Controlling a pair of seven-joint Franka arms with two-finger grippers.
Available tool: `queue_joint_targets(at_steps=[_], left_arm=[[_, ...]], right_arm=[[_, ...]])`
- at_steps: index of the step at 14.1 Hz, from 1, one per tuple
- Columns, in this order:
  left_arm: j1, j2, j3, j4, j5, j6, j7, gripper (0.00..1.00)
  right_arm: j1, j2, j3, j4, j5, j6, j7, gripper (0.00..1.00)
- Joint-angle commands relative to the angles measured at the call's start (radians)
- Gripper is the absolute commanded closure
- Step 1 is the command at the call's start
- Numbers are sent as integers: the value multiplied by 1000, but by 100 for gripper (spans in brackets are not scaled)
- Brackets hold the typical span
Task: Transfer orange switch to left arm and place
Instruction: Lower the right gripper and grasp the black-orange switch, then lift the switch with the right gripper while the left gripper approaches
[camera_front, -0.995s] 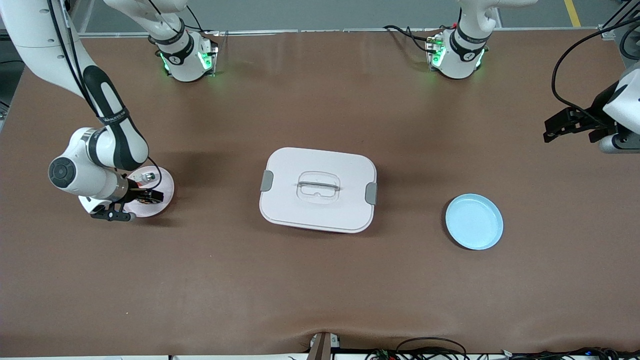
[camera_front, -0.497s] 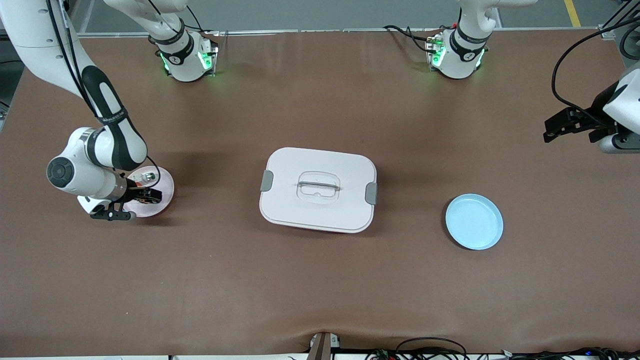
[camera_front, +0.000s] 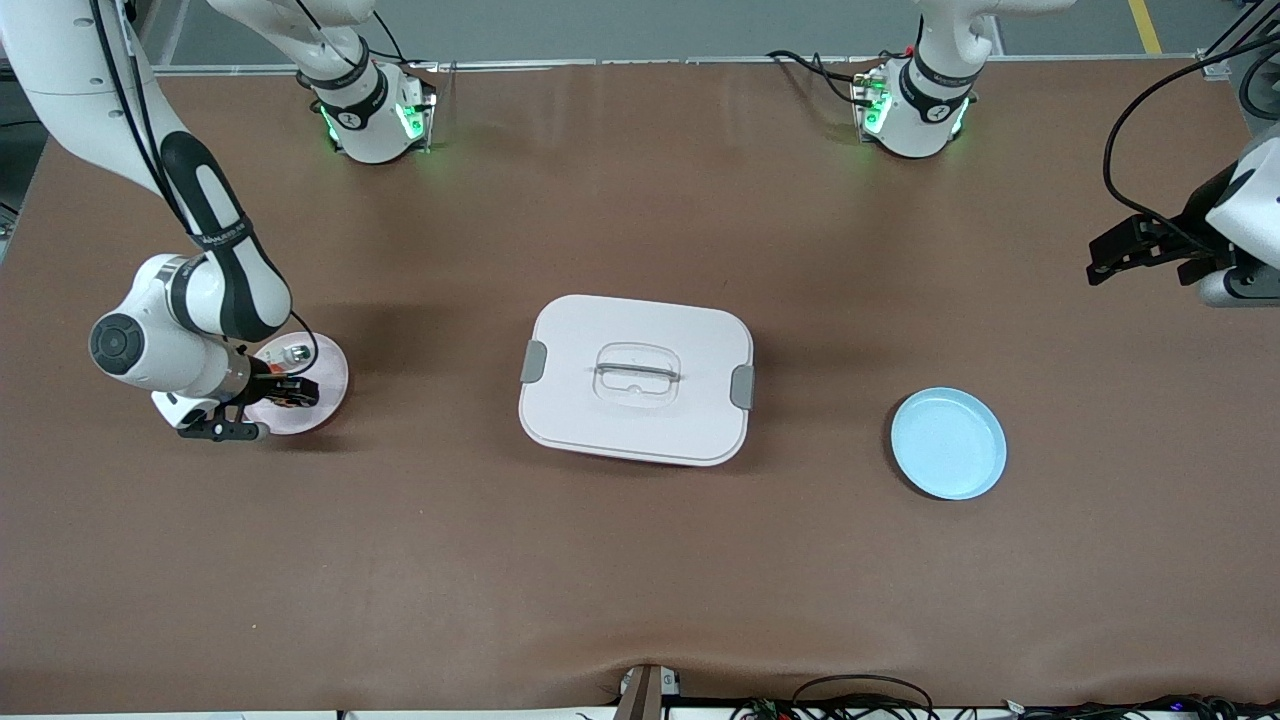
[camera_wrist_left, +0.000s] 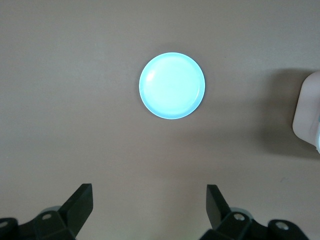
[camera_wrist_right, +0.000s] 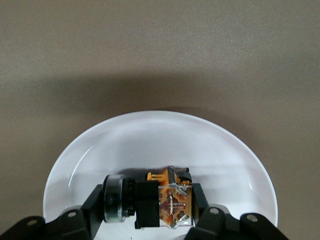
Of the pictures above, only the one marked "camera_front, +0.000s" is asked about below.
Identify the brown grey mount bracket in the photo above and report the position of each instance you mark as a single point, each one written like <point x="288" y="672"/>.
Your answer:
<point x="645" y="690"/>

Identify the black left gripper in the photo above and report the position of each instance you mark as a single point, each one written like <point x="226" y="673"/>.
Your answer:
<point x="1190" y="232"/>

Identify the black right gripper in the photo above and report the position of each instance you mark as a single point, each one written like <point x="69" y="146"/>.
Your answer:
<point x="264" y="379"/>

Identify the white silver switch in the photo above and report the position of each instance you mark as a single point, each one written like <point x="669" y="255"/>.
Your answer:
<point x="298" y="352"/>

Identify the light blue round plate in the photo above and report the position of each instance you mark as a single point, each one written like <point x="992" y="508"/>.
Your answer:
<point x="948" y="445"/>

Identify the aluminium frame post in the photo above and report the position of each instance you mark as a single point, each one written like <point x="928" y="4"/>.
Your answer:
<point x="1225" y="50"/>

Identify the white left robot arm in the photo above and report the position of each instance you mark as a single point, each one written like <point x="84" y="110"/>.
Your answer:
<point x="920" y="120"/>

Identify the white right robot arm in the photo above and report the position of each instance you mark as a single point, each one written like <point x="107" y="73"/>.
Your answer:
<point x="150" y="300"/>

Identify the brown table mat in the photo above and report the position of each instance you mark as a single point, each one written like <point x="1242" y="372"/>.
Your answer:
<point x="640" y="560"/>

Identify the white lidded box grey latches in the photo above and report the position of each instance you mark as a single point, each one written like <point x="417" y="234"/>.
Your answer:
<point x="640" y="420"/>

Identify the pink round plate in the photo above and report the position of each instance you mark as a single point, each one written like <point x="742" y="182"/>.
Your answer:
<point x="330" y="375"/>

